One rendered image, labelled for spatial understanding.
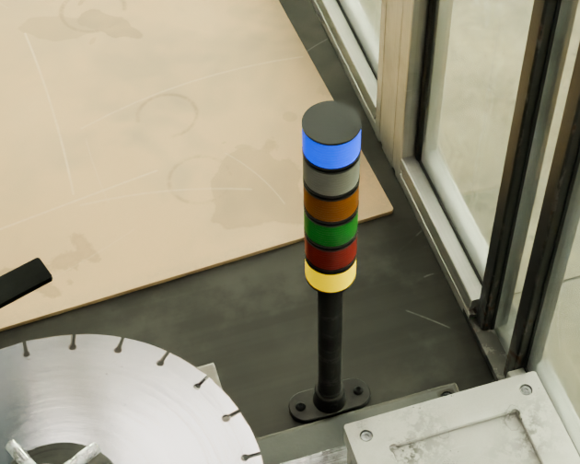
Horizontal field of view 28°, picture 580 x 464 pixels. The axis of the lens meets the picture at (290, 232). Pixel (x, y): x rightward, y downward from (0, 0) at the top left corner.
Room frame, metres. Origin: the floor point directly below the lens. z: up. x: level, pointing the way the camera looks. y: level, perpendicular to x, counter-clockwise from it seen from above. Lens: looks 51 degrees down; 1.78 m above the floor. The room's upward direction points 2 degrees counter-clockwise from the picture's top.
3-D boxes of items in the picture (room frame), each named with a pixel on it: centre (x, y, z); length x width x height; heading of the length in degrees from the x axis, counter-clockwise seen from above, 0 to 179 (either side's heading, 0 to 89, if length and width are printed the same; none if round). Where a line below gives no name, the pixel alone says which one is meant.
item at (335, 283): (0.60, -0.03, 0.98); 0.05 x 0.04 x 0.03; 15
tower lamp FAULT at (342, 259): (0.60, -0.03, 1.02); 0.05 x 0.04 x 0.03; 15
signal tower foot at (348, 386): (0.60, -0.03, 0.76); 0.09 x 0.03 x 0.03; 105
